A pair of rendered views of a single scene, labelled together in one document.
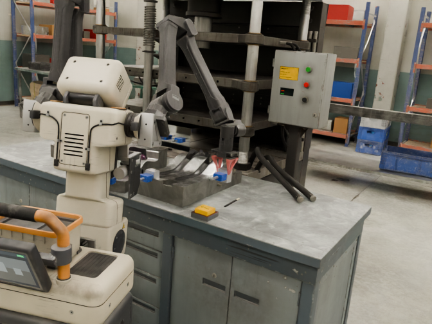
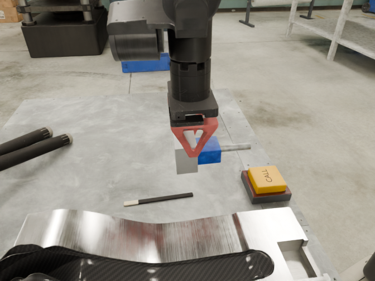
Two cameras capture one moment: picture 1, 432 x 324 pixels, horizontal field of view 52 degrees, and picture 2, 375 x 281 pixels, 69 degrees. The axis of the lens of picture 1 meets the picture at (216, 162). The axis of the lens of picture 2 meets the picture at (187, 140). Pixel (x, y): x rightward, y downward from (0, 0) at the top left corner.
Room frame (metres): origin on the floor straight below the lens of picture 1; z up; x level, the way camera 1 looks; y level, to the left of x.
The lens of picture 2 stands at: (2.04, 0.25, 1.22)
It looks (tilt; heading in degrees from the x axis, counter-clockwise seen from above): 36 degrees down; 231
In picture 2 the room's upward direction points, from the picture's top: straight up
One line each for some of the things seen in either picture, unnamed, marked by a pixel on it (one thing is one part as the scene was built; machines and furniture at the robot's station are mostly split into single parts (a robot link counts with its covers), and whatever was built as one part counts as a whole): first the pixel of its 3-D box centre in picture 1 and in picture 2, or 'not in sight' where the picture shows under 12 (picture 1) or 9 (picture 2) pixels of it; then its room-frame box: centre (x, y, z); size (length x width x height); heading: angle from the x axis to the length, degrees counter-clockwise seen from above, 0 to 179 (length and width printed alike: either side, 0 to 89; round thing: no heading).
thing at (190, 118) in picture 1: (198, 119); not in sight; (3.08, 0.14, 0.96); 1.29 x 0.83 x 0.18; 59
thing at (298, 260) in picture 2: (170, 185); (297, 265); (1.80, 0.18, 0.87); 0.05 x 0.05 x 0.04; 59
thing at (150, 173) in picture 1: (144, 178); not in sight; (1.82, 0.30, 0.89); 0.13 x 0.05 x 0.05; 149
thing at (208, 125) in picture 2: (222, 162); (192, 127); (1.81, -0.02, 0.99); 0.07 x 0.07 x 0.09; 57
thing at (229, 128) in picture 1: (227, 131); (184, 37); (1.81, -0.04, 1.12); 0.07 x 0.06 x 0.07; 143
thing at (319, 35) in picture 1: (230, 121); not in sight; (3.48, -0.09, 0.90); 1.31 x 0.16 x 1.80; 59
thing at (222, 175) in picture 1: (218, 177); (212, 149); (1.77, -0.02, 0.93); 0.13 x 0.05 x 0.05; 148
